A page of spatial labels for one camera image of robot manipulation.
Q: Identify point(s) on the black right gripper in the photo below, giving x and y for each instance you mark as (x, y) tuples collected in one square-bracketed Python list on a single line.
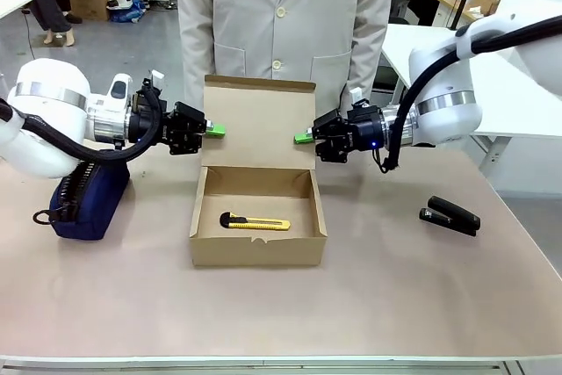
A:
[(347, 133)]

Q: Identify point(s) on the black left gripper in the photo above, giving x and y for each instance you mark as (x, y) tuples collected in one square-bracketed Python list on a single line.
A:
[(184, 129)]

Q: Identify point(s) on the yellow utility knife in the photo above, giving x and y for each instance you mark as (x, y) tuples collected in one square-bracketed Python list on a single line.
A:
[(259, 223)]

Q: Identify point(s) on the person's left forearm beige sleeve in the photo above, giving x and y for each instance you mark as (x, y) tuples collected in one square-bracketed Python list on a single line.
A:
[(373, 54)]

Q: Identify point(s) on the person's right forearm beige sleeve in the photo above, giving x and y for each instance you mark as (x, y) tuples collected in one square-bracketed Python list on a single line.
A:
[(195, 54)]

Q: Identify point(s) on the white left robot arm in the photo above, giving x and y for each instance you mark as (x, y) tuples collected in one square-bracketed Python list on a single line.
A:
[(48, 124)]

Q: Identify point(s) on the open brown cardboard box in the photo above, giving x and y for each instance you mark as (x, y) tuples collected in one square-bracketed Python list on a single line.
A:
[(259, 252)]

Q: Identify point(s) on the black office chair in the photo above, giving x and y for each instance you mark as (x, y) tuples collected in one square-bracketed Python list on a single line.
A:
[(393, 72)]

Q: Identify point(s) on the person in beige coat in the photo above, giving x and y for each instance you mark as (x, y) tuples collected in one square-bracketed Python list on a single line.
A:
[(285, 19)]

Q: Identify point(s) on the blue plastic bag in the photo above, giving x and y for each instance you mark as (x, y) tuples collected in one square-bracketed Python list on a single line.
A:
[(127, 10)]

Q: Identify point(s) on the navy blue zipper pouch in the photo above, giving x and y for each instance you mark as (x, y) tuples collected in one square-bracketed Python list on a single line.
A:
[(88, 212)]

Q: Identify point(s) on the black stapler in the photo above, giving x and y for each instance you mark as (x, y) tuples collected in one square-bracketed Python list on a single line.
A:
[(452, 217)]

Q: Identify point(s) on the wooden workbench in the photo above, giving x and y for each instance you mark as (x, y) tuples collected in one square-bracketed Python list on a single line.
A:
[(456, 8)]

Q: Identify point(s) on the large white side table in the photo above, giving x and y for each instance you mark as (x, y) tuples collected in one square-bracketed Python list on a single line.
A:
[(505, 98)]

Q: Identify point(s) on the bystander in dark trousers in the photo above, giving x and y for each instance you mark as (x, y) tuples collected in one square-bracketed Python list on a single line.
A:
[(48, 2)]

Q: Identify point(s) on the small white table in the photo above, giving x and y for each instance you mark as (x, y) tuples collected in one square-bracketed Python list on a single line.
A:
[(13, 4)]

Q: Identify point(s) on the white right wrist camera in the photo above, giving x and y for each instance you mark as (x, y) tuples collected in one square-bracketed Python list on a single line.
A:
[(356, 96)]

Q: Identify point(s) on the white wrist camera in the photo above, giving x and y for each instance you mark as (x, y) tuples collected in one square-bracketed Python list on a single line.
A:
[(157, 78), (356, 96)]

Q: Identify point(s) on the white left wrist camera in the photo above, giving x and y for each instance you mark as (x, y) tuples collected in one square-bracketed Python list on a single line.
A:
[(157, 78)]

